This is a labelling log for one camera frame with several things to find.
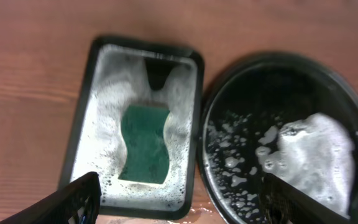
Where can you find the green and yellow sponge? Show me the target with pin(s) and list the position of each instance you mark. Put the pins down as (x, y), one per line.
(147, 156)

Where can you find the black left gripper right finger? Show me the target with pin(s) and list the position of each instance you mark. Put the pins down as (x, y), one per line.
(282, 203)

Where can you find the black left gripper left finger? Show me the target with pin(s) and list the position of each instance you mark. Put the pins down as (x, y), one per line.
(76, 203)

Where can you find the black rectangular soapy water tray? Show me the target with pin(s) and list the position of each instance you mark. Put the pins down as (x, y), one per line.
(121, 72)

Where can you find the round black tray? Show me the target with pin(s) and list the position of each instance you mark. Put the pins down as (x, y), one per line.
(282, 114)

